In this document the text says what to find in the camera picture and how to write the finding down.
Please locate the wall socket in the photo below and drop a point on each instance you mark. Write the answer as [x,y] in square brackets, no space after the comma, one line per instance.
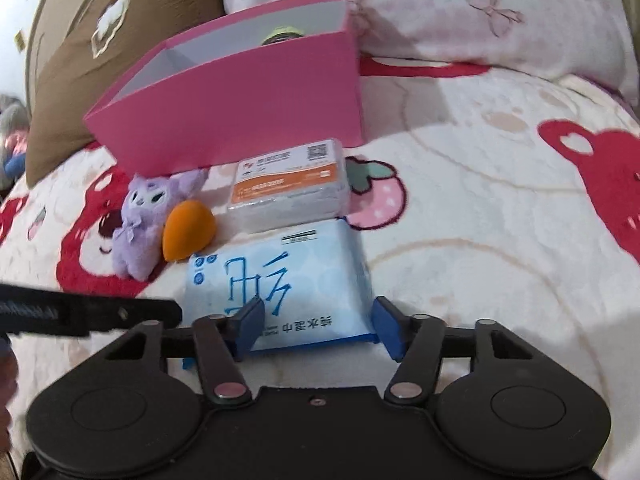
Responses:
[19,40]

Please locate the bear printed blanket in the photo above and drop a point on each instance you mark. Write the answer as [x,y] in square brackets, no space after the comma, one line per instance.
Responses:
[500,260]

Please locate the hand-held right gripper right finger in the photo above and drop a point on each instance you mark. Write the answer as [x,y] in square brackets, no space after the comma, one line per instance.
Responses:
[387,327]

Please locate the beige headboard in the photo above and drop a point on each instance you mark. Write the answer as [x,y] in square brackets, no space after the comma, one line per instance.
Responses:
[37,55]

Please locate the brown pillow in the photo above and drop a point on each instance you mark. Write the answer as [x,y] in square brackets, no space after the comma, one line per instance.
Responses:
[100,85]

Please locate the pink cardboard box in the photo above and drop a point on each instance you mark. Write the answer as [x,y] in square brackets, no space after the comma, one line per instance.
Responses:
[240,105]

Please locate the clear floss pick box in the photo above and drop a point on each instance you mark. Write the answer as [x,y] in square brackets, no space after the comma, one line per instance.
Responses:
[287,185]

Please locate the grey plush bear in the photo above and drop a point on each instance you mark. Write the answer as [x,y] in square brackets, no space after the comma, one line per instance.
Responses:
[12,135]

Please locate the orange makeup sponge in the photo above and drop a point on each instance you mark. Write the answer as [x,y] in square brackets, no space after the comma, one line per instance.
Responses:
[189,232]

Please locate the blue wet wipes packet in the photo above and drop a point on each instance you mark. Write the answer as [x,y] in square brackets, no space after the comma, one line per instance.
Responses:
[280,275]

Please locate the green yarn ball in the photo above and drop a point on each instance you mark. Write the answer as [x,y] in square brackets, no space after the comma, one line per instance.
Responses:
[281,36]

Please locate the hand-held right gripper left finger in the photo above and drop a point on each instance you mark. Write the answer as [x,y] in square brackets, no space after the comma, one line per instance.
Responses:
[248,324]

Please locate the pink patterned pillow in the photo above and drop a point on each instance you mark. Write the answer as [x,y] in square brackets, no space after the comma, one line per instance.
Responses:
[475,10]

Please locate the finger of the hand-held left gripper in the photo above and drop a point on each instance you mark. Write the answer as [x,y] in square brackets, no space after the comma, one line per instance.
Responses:
[145,314]

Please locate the purple plush toy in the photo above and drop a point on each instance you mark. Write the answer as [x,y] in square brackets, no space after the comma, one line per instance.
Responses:
[145,220]

